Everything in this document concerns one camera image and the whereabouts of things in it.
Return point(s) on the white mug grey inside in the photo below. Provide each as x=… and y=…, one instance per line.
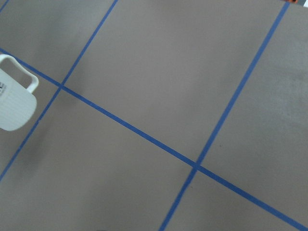
x=17, y=103

